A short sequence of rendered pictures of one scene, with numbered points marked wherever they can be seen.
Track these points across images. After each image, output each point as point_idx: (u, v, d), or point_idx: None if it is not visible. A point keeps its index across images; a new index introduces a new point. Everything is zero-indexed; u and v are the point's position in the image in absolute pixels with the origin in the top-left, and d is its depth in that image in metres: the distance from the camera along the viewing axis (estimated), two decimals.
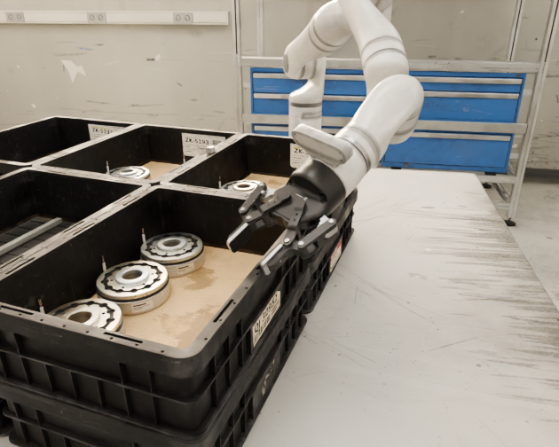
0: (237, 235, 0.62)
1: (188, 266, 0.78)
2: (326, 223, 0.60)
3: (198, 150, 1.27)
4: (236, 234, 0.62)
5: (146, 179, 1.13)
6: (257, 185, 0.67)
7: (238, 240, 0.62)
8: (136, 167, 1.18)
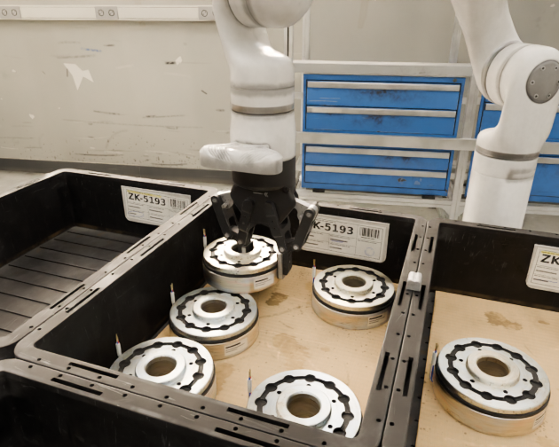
0: None
1: None
2: (305, 217, 0.56)
3: (328, 242, 0.68)
4: None
5: (255, 325, 0.55)
6: (212, 203, 0.60)
7: None
8: None
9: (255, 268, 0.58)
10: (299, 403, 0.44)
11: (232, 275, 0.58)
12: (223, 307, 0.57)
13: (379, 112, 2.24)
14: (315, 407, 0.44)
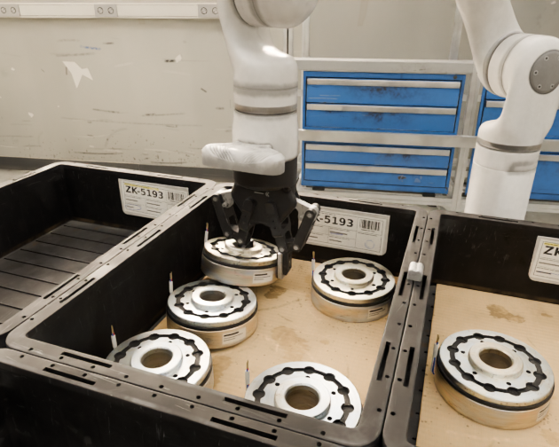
0: None
1: None
2: (306, 217, 0.56)
3: (328, 235, 0.67)
4: None
5: (255, 315, 0.54)
6: (212, 201, 0.60)
7: None
8: (224, 282, 0.59)
9: (255, 261, 0.58)
10: (298, 396, 0.43)
11: (232, 264, 0.58)
12: (221, 298, 0.57)
13: (379, 109, 2.23)
14: (314, 399, 0.43)
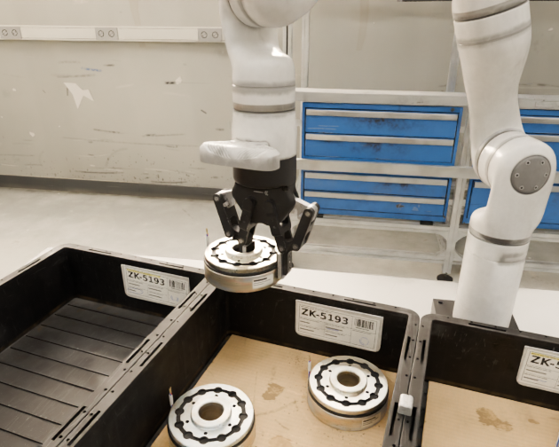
0: None
1: None
2: (304, 216, 0.56)
3: (324, 330, 0.70)
4: None
5: (252, 430, 0.57)
6: (214, 201, 0.60)
7: None
8: (223, 387, 0.61)
9: (254, 267, 0.58)
10: None
11: (231, 273, 0.58)
12: (220, 410, 0.59)
13: (377, 140, 2.26)
14: None
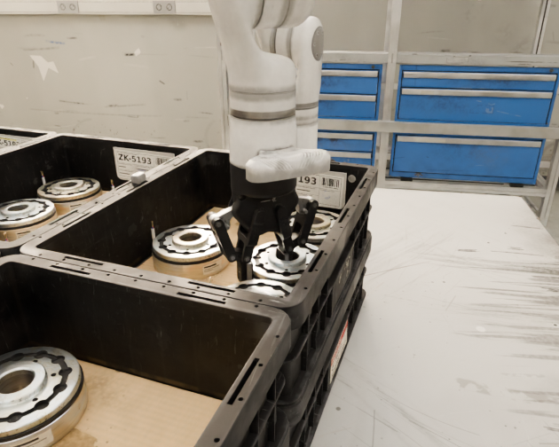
0: (253, 278, 0.58)
1: (38, 439, 0.38)
2: (311, 208, 0.58)
3: (137, 171, 0.87)
4: (251, 278, 0.58)
5: (47, 220, 0.74)
6: (215, 228, 0.53)
7: (250, 277, 0.59)
8: (37, 199, 0.79)
9: (68, 196, 0.80)
10: None
11: (51, 200, 0.80)
12: None
13: None
14: None
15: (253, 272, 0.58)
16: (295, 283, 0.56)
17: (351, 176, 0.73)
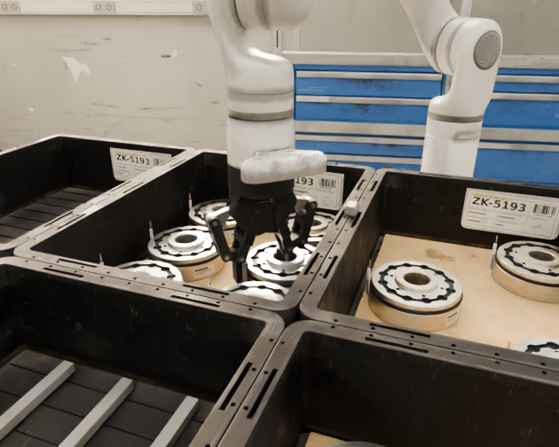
0: (248, 278, 0.58)
1: None
2: (310, 209, 0.58)
3: None
4: (246, 278, 0.58)
5: None
6: (211, 227, 0.53)
7: (246, 277, 0.59)
8: (198, 228, 0.69)
9: (231, 223, 0.70)
10: None
11: None
12: (194, 241, 0.66)
13: (365, 100, 2.33)
14: None
15: (250, 272, 0.58)
16: (291, 284, 0.56)
17: None
